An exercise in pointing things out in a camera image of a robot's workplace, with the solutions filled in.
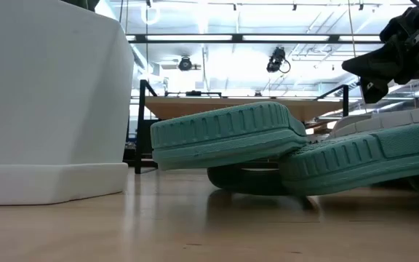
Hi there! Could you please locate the grey rubber slide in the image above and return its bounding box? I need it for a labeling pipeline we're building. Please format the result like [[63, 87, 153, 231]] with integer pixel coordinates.
[[325, 104, 419, 141]]

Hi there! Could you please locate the teal rubber slide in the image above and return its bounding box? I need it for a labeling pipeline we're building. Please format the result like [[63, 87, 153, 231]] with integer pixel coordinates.
[[278, 119, 419, 197], [150, 101, 308, 197]]

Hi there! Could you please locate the potted plant in white pot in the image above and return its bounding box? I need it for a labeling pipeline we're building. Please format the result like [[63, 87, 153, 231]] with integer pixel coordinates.
[[0, 0, 135, 207]]

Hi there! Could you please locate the black hanging overhead camera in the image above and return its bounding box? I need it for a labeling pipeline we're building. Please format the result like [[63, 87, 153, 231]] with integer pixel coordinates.
[[177, 55, 201, 72], [266, 46, 291, 74]]

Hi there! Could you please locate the black overhead frame bar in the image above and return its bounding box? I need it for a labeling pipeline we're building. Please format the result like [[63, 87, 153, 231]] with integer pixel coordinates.
[[127, 33, 385, 44]]

